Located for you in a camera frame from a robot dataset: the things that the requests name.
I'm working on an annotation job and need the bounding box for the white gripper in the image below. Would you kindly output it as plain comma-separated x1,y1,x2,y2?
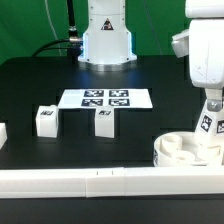
171,18,224,112

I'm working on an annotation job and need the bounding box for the white round stool seat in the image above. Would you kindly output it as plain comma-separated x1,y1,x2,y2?
153,132,224,167

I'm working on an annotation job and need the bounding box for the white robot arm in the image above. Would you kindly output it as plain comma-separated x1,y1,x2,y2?
172,0,224,112

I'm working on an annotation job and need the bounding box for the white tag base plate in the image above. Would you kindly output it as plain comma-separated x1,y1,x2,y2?
58,89,153,109

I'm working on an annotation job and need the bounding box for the white front fence rail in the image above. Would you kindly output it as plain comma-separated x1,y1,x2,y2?
0,166,224,198

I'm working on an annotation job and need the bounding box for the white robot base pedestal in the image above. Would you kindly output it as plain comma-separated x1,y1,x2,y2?
78,0,137,66

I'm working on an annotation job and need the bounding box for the black base cable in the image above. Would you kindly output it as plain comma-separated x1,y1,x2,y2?
31,0,84,58

